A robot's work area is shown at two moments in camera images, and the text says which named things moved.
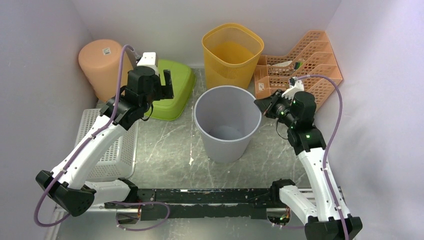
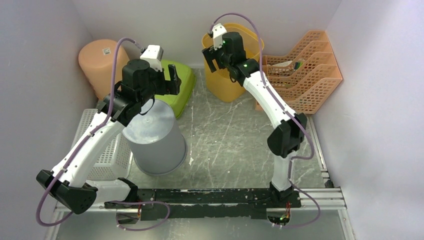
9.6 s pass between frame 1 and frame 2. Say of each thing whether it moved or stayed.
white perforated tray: stayed
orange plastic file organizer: stayed
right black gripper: moved
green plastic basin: stayed
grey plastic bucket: moved
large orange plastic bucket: stayed
